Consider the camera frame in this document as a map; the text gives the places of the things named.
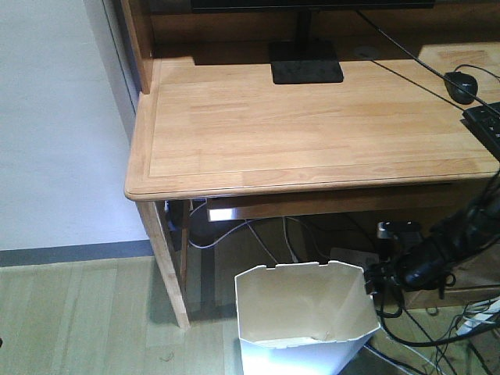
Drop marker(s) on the black keyboard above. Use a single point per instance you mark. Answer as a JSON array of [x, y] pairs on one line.
[[483, 124]]

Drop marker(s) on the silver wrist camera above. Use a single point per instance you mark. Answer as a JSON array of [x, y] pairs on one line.
[[395, 238]]

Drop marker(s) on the black monitor with stand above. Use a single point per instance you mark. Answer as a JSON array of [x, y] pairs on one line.
[[303, 60]]

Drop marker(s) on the light wooden desk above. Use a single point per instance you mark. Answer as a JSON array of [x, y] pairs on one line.
[[211, 123]]

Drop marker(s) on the black computer mouse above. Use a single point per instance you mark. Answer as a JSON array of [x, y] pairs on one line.
[[461, 87]]

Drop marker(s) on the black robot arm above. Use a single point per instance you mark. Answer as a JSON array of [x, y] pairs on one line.
[[426, 263]]

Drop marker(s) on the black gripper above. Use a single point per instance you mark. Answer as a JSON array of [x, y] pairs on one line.
[[382, 276]]

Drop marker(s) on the white plastic trash bin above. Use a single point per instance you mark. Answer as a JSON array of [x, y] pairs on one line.
[[302, 318]]

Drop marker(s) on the white power strip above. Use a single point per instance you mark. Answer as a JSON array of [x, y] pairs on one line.
[[478, 313]]

